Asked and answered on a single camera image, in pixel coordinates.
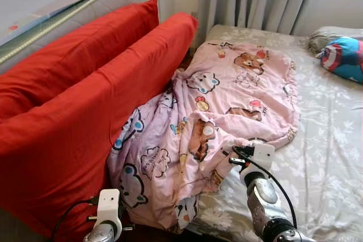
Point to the pink cartoon bear blanket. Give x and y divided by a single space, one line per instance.
227 94

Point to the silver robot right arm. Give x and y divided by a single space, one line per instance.
264 202

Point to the bed with beige floral sheet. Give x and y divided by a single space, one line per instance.
329 140

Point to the red white blue bolster pillow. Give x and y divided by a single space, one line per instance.
346 58

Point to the crumpled beige pillow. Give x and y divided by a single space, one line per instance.
329 35

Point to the red sofa cushion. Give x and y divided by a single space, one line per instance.
68 55
68 151

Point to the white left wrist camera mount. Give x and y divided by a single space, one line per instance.
109 205

